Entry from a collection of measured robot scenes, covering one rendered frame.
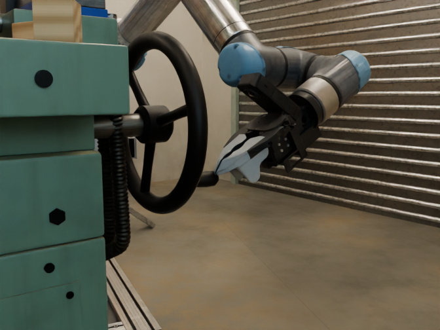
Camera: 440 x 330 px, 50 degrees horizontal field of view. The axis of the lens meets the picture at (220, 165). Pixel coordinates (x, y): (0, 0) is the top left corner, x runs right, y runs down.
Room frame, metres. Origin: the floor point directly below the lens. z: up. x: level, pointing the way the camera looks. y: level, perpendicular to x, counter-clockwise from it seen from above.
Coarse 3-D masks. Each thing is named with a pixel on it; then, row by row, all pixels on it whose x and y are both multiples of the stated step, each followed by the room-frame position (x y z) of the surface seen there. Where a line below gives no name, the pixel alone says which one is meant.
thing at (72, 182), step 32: (0, 160) 0.42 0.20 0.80; (32, 160) 0.44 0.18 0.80; (64, 160) 0.45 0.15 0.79; (96, 160) 0.47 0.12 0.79; (0, 192) 0.42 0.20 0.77; (32, 192) 0.44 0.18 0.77; (64, 192) 0.45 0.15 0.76; (96, 192) 0.47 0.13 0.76; (0, 224) 0.42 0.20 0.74; (32, 224) 0.43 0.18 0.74; (64, 224) 0.45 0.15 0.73; (96, 224) 0.47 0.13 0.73
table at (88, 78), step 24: (0, 48) 0.36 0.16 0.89; (24, 48) 0.37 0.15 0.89; (48, 48) 0.38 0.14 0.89; (72, 48) 0.39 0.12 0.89; (96, 48) 0.41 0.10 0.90; (120, 48) 0.42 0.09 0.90; (0, 72) 0.36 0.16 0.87; (24, 72) 0.37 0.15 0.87; (48, 72) 0.38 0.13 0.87; (72, 72) 0.39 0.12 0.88; (96, 72) 0.40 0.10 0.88; (120, 72) 0.42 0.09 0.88; (0, 96) 0.36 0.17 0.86; (24, 96) 0.37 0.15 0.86; (48, 96) 0.38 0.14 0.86; (72, 96) 0.39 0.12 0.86; (96, 96) 0.40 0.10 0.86; (120, 96) 0.42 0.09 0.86
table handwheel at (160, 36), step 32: (160, 32) 0.72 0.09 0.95; (128, 64) 0.81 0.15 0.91; (192, 64) 0.67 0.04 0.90; (192, 96) 0.64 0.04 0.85; (96, 128) 0.68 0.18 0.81; (128, 128) 0.71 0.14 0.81; (160, 128) 0.73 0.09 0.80; (192, 128) 0.64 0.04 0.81; (128, 160) 0.83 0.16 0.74; (192, 160) 0.64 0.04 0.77; (192, 192) 0.67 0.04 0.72
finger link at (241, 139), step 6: (234, 138) 0.77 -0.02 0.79; (240, 138) 0.76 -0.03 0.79; (246, 138) 0.75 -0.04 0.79; (228, 144) 0.76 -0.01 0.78; (234, 144) 0.75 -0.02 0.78; (240, 144) 0.74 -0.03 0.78; (228, 150) 0.74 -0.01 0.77; (234, 150) 0.74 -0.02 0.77; (222, 156) 0.72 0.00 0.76; (216, 168) 0.71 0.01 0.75; (216, 174) 0.71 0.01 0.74; (234, 174) 0.75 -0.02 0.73; (240, 174) 0.76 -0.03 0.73
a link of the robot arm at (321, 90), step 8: (312, 80) 0.82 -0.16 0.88; (320, 80) 0.82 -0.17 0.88; (304, 88) 0.81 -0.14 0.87; (312, 88) 0.80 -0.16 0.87; (320, 88) 0.80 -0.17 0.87; (328, 88) 0.81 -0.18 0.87; (312, 96) 0.80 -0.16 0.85; (320, 96) 0.79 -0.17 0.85; (328, 96) 0.80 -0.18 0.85; (336, 96) 0.81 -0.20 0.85; (320, 104) 0.79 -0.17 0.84; (328, 104) 0.80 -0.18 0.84; (336, 104) 0.81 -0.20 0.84; (328, 112) 0.80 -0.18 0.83
